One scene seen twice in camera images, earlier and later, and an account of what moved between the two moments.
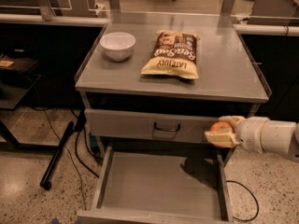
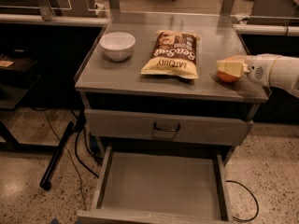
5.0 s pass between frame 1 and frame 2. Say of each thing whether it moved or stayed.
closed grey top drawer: stayed
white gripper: moved
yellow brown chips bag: stayed
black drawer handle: stayed
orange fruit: moved
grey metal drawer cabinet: stayed
